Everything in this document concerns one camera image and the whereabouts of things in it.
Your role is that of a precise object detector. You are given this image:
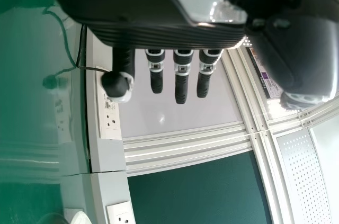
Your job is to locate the white perforated panel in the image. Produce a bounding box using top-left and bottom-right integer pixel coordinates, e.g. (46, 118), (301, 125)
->
(275, 128), (333, 224)

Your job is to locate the white socket strip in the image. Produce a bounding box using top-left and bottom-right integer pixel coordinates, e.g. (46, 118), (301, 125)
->
(105, 201), (136, 224)
(95, 71), (123, 140)

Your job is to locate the thin black cable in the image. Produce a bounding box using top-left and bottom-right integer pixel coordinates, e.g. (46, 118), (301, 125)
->
(76, 24), (112, 74)

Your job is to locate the green partition panel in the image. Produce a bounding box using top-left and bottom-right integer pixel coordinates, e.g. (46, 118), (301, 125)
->
(126, 151), (274, 224)

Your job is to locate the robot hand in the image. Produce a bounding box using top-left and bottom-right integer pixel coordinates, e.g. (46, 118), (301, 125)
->
(39, 0), (339, 110)

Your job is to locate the printed label sticker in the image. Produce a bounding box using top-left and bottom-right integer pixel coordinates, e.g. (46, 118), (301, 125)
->
(246, 46), (283, 102)

